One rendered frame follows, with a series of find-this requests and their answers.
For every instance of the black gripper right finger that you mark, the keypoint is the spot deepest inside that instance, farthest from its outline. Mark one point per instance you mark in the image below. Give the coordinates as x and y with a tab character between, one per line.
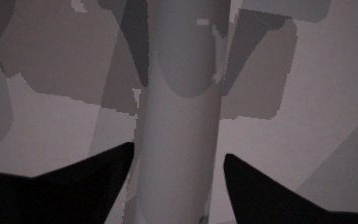
257	199

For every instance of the grey metal pipe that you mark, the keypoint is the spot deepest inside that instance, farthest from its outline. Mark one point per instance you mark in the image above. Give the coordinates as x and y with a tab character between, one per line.
180	136

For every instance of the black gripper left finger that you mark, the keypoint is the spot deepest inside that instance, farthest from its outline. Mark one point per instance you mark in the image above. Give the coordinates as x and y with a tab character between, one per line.
81	193

